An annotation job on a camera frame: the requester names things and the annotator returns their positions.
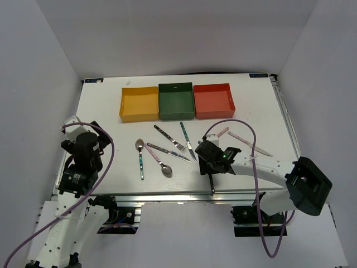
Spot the pink handled knife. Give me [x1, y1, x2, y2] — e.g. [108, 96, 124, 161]
[228, 131, 273, 157]

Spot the left blue corner label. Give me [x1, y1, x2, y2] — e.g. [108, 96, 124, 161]
[84, 78, 104, 83]

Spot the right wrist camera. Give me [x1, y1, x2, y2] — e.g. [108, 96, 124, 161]
[202, 134, 219, 146]

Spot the yellow paper box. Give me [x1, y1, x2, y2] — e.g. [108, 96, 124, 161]
[119, 87, 160, 123]

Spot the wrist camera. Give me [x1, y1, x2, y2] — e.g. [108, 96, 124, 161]
[60, 116, 89, 143]
[202, 134, 219, 146]

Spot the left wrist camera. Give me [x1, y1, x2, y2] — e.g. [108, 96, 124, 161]
[60, 116, 89, 143]

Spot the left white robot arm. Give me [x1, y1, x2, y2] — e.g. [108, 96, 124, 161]
[26, 116, 118, 267]

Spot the teal handled knife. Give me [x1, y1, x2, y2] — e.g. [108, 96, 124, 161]
[180, 122, 198, 163]

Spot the pink handled fork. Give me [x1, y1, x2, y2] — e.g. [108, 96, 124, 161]
[216, 127, 229, 138]

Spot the green paper box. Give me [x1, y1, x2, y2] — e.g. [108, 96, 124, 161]
[158, 82, 195, 121]

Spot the blue corner label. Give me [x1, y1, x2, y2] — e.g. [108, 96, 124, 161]
[249, 73, 269, 78]
[84, 78, 104, 83]

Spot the pink handled spoon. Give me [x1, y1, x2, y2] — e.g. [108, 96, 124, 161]
[144, 143, 172, 178]

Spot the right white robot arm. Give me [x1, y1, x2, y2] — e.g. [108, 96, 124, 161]
[195, 140, 332, 223]

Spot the black handled spoon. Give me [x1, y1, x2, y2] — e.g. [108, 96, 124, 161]
[208, 174, 215, 196]

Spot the right blue corner label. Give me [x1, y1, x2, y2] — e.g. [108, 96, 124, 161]
[249, 73, 269, 78]

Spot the red paper box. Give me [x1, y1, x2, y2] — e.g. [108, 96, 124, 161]
[193, 83, 236, 119]

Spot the black patterned handle knife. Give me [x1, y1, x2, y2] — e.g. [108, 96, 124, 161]
[146, 142, 191, 162]

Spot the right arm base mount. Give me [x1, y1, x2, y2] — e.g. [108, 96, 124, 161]
[230, 205, 284, 237]

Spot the black patterned handle fork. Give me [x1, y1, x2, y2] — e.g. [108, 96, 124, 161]
[153, 125, 187, 152]

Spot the teal handled spoon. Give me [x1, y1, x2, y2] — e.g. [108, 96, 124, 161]
[135, 139, 144, 180]

